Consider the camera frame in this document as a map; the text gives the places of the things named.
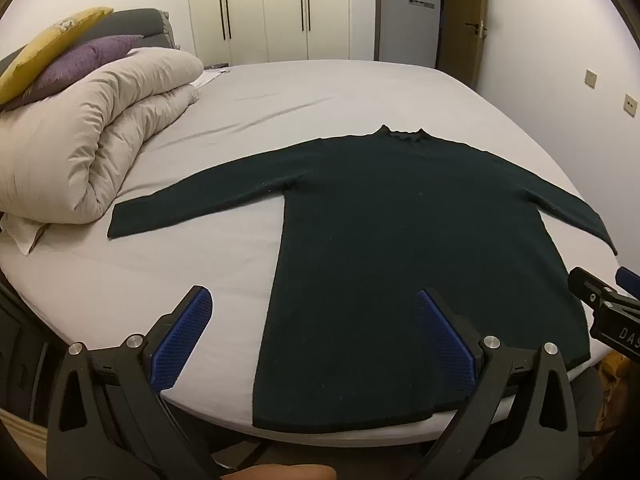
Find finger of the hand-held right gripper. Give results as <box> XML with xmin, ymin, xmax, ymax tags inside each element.
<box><xmin>568</xmin><ymin>266</ymin><xmax>640</xmax><ymax>312</ymax></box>
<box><xmin>615</xmin><ymin>266</ymin><xmax>640</xmax><ymax>293</ymax></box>

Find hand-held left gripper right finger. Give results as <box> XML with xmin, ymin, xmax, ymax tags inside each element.
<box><xmin>416</xmin><ymin>288</ymin><xmax>582</xmax><ymax>480</ymax></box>

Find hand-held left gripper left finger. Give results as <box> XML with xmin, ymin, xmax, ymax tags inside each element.
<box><xmin>46</xmin><ymin>285</ymin><xmax>222</xmax><ymax>480</ymax></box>

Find dark green sweater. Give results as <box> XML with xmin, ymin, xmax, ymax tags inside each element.
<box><xmin>107</xmin><ymin>125</ymin><xmax>619</xmax><ymax>433</ymax></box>

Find yellow patterned cloth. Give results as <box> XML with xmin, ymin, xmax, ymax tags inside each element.
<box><xmin>599</xmin><ymin>349</ymin><xmax>640</xmax><ymax>436</ymax></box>

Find dark bedside cabinet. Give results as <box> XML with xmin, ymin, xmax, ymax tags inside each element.
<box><xmin>0</xmin><ymin>272</ymin><xmax>66</xmax><ymax>423</ymax></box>

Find white pillow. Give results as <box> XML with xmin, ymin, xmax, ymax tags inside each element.
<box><xmin>0</xmin><ymin>212</ymin><xmax>51</xmax><ymax>256</ymax></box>

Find beige folded duvet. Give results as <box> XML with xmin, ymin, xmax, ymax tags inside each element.
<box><xmin>0</xmin><ymin>47</ymin><xmax>205</xmax><ymax>226</ymax></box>

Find white papers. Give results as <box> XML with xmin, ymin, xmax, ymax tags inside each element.
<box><xmin>192</xmin><ymin>69</ymin><xmax>232</xmax><ymax>91</ymax></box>

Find bed with grey sheet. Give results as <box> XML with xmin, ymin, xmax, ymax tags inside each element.
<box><xmin>0</xmin><ymin>60</ymin><xmax>622</xmax><ymax>448</ymax></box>

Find purple pillow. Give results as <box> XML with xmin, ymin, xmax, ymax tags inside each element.
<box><xmin>2</xmin><ymin>35</ymin><xmax>146</xmax><ymax>112</ymax></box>

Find grey headboard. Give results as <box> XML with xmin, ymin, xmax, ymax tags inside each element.
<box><xmin>0</xmin><ymin>8</ymin><xmax>182</xmax><ymax>76</ymax></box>

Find yellow pillow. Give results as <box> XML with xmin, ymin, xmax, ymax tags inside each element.
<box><xmin>0</xmin><ymin>7</ymin><xmax>115</xmax><ymax>106</ymax></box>

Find cream wardrobe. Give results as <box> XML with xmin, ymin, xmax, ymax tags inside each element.
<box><xmin>185</xmin><ymin>0</ymin><xmax>379</xmax><ymax>67</ymax></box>

